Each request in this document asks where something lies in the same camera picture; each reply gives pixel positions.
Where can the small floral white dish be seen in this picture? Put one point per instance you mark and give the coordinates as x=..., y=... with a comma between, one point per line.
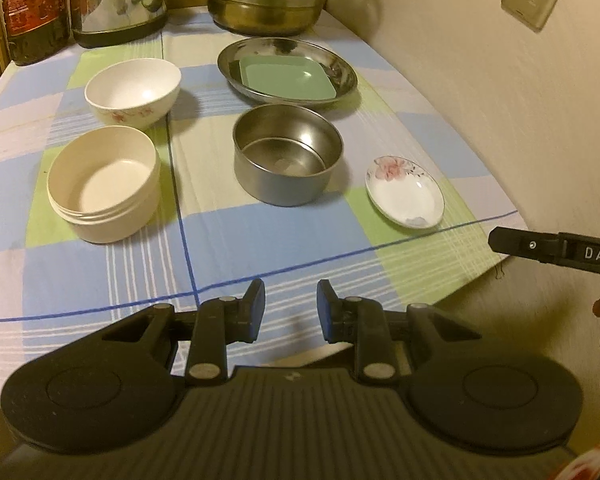
x=405, y=195

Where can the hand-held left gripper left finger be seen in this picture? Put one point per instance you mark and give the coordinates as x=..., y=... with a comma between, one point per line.
x=258, y=310

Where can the green square plate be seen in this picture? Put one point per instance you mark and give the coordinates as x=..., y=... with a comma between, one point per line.
x=285, y=77

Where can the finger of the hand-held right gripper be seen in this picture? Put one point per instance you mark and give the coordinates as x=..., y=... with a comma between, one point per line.
x=522, y=245

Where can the stainless steel bowl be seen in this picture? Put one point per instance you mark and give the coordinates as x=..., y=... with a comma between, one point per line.
x=287, y=155

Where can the cream round plastic bowl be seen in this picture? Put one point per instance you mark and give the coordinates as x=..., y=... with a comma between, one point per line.
x=102, y=185

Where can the checked tablecloth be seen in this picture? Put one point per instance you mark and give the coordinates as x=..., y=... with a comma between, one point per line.
x=280, y=240

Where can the round stainless steel plate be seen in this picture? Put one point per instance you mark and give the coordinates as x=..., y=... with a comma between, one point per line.
x=342, y=67

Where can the cooking oil bottle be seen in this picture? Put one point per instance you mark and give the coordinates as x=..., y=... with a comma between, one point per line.
x=30, y=10

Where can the red patterned cloth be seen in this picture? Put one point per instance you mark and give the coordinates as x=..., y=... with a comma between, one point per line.
x=597, y=462

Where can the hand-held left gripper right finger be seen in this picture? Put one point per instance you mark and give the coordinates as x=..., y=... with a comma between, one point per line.
x=324, y=310

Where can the white floral bowl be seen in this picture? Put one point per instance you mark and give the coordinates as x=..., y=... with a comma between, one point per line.
x=132, y=91

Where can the stainless steel kettle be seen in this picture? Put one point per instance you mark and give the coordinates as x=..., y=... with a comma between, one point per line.
x=117, y=0

